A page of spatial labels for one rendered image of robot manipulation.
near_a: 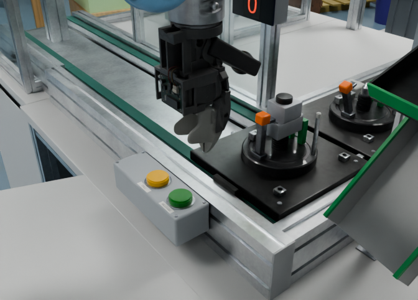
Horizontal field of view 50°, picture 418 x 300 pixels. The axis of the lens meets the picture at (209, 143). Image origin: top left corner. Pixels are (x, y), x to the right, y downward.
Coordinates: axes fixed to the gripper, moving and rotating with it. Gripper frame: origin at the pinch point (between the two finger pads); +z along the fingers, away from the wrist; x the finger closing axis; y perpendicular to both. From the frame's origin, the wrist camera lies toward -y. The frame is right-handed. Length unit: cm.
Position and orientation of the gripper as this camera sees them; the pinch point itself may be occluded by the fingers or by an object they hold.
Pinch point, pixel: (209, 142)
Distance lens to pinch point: 72.8
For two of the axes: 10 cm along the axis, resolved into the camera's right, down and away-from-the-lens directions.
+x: 6.2, 4.1, -6.7
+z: 0.0, 8.6, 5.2
